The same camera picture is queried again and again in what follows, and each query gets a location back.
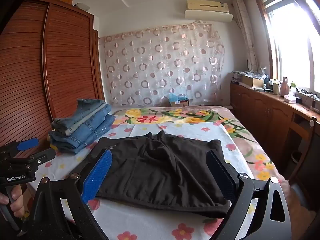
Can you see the checkered window curtain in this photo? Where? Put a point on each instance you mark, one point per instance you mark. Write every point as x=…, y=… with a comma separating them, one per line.
x=246, y=35

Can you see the circle-patterned sheer curtain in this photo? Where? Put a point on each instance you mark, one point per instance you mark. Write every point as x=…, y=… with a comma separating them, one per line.
x=160, y=65

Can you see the wooden chair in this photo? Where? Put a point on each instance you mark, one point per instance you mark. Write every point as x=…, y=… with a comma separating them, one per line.
x=303, y=140

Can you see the long wooden cabinet counter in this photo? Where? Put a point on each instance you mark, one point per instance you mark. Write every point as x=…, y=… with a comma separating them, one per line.
x=262, y=110

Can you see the pink bottle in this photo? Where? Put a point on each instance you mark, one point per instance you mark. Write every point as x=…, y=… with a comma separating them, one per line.
x=285, y=87

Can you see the white floral bed sheet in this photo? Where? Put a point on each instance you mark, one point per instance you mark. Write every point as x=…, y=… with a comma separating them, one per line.
x=140, y=225

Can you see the black pants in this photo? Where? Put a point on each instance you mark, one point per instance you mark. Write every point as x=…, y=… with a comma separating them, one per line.
x=162, y=167

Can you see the cream wall air conditioner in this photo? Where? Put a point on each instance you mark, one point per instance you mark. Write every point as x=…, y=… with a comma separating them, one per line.
x=207, y=10

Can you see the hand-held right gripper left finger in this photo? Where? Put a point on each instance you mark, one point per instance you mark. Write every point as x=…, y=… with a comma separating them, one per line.
x=100, y=175

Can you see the blue folded jeans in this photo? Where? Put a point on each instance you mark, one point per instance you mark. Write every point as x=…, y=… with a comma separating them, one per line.
x=82, y=140

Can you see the pink tissue box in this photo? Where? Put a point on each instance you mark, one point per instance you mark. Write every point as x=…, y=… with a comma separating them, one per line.
x=289, y=98

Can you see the wooden-framed window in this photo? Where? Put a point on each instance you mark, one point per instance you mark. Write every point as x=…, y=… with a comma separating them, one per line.
x=290, y=37

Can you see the floral plush blanket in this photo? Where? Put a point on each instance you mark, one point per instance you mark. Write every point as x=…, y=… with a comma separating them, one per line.
x=190, y=116

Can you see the person's left hand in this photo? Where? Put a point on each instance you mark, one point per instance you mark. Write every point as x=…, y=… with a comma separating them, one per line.
x=15, y=201

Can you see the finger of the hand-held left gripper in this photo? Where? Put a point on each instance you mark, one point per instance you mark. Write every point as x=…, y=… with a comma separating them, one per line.
x=28, y=143
x=46, y=154

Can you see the faded light folded jeans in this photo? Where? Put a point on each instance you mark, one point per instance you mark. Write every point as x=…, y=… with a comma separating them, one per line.
x=80, y=115

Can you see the brown slatted wooden wardrobe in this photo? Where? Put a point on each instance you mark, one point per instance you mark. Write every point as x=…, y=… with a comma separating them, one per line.
x=30, y=67

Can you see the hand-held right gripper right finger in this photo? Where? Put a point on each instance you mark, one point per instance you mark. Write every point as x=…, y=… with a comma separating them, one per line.
x=218, y=171

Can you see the flat cardboard box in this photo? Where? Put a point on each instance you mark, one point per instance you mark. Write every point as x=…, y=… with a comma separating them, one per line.
x=252, y=81

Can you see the pale jar with green lid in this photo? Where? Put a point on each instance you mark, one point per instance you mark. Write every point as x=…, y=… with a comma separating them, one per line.
x=276, y=88

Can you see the cardboard box with blue bag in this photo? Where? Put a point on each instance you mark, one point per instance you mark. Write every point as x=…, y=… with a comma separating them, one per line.
x=178, y=100

